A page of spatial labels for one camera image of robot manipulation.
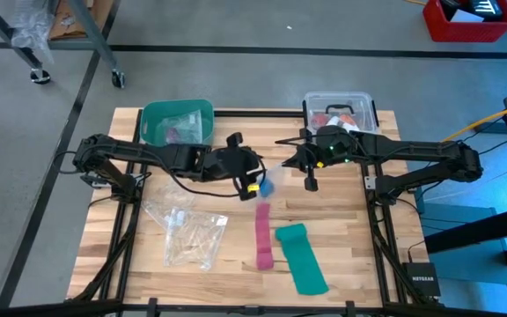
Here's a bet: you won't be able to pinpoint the crumpled plastic wrap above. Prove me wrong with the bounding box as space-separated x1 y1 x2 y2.
8 0 55 65

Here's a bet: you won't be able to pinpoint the black network switch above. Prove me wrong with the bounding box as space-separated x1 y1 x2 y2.
401 262 442 299

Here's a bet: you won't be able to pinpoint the red plastic crate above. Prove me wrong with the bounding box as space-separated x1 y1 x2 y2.
422 0 507 44

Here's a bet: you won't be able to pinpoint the clear plastic storage box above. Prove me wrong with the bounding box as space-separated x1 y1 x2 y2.
302 91 380 136

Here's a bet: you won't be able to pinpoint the black stand frame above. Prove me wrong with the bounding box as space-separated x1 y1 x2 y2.
423 201 507 316

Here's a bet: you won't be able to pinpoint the black table frame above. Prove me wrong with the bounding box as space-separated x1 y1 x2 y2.
66 107 442 317

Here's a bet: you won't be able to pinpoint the grey metal rack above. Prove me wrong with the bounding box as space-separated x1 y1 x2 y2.
0 0 126 89

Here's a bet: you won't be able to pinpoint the cardboard box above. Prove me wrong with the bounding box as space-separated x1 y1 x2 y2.
48 0 114 41

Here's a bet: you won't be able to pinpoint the yellow cable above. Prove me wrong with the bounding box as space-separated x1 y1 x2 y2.
440 99 507 144

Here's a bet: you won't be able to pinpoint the black caster wheel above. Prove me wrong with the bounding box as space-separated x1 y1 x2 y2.
29 68 53 85
110 69 127 89

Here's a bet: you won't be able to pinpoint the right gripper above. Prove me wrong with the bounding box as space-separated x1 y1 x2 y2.
274 126 359 193

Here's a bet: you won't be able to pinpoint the teal plastic basket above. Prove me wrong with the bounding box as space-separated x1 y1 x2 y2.
139 99 216 148

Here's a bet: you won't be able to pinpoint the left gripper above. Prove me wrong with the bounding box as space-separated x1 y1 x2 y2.
211 131 267 203

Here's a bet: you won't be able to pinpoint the blue bandage roll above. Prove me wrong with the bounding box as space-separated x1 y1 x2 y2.
259 177 276 198

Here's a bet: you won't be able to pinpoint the black camera cable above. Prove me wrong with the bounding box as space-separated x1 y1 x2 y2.
165 169 248 199

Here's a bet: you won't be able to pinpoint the black striped device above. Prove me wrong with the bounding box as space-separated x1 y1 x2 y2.
437 0 506 22

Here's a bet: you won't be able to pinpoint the black rig crossbeam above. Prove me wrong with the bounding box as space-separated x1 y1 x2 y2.
0 300 507 317

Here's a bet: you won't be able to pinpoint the pink bandage strip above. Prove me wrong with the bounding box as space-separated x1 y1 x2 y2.
254 202 276 271

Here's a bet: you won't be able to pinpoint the clear plastic wrapper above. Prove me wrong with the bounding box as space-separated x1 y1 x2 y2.
265 163 289 187

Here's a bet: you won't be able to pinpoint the green bandage strip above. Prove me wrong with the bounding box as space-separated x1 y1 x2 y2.
274 223 331 297

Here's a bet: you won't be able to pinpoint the clear plastic bag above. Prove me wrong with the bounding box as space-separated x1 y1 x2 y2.
141 182 197 230
163 206 230 272

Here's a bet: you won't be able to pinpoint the clear bag with items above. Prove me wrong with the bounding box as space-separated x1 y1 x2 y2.
156 109 205 145

